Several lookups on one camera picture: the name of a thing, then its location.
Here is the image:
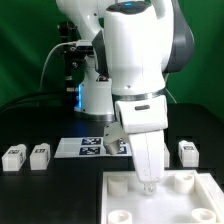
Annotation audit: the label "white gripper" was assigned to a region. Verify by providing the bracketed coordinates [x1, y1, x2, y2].
[115, 95, 168, 193]

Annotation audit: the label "white square tabletop tray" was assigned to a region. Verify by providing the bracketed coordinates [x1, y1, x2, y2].
[101, 170, 224, 224]

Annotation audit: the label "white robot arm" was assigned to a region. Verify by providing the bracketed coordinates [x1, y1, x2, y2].
[56, 0, 194, 195]

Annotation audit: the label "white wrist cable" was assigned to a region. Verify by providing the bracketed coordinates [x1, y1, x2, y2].
[164, 73, 178, 105]

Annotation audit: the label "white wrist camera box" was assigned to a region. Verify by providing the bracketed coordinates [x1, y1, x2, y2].
[103, 122, 128, 155]

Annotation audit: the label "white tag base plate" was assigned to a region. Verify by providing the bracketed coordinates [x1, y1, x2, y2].
[53, 136, 133, 159]

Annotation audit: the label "black floor cables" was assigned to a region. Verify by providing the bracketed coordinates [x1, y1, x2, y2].
[0, 89, 78, 116]

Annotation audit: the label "black camera stand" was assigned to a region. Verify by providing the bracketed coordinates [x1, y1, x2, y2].
[58, 21, 93, 108]

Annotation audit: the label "grey mounted camera bar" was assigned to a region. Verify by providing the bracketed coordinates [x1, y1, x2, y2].
[76, 40, 94, 54]

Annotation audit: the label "white camera cable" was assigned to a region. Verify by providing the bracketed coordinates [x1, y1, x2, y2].
[38, 42, 78, 93]

